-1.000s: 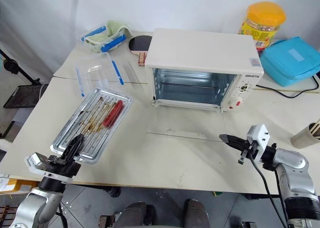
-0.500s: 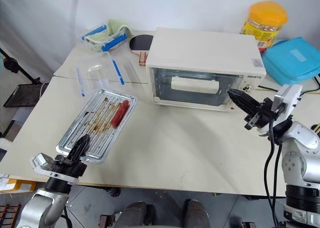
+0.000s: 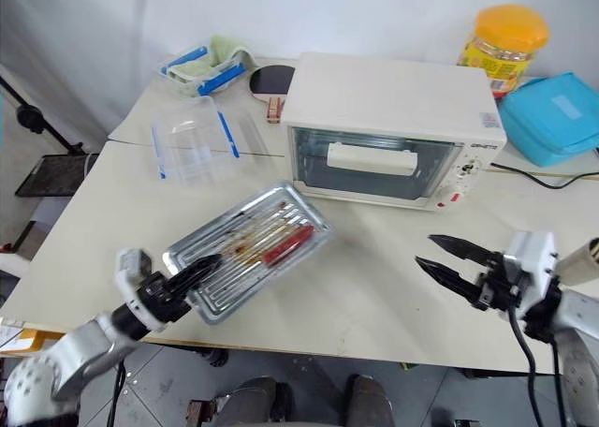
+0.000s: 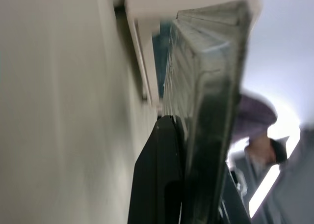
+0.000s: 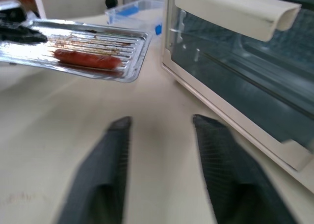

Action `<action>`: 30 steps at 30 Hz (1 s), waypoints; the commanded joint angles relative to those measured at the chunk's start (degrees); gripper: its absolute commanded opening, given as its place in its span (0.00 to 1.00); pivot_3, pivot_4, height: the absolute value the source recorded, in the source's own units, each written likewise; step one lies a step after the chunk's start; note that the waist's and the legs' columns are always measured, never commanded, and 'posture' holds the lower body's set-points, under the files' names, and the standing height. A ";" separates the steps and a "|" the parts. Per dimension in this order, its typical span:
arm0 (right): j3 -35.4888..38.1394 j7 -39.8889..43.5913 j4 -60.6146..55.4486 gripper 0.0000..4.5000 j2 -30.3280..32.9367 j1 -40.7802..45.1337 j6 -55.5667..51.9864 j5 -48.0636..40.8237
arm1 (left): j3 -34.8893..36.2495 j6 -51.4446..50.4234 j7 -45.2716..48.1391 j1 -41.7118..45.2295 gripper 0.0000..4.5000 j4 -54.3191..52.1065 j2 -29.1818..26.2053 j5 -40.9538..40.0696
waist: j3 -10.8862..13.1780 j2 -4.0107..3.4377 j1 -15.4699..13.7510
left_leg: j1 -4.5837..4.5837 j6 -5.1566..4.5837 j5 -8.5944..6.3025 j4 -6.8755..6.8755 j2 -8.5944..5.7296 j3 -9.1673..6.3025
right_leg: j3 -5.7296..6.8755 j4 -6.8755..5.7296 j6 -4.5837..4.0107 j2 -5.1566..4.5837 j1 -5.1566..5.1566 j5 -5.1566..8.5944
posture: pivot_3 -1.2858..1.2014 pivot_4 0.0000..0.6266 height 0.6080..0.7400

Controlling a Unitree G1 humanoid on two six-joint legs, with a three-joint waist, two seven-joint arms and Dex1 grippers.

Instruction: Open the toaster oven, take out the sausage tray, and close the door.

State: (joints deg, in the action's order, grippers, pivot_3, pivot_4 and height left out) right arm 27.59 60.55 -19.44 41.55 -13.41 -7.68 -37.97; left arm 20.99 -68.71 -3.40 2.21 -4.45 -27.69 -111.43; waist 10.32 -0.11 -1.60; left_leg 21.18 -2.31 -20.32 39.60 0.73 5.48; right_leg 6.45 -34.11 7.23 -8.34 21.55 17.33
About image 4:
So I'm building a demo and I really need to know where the white toaster oven body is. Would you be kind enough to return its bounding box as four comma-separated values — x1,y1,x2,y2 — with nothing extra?
113,0,263,108

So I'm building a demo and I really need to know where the white ceiling light strip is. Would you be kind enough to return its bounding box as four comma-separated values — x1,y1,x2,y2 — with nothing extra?
249,164,282,219

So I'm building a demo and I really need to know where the person in purple plaid shirt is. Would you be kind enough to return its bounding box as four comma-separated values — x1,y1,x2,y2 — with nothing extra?
236,92,289,167

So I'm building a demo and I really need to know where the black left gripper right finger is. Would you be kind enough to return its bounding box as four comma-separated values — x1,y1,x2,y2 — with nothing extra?
217,159,252,224

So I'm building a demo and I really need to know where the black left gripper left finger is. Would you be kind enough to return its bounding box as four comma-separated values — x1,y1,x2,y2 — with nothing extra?
133,115,185,224

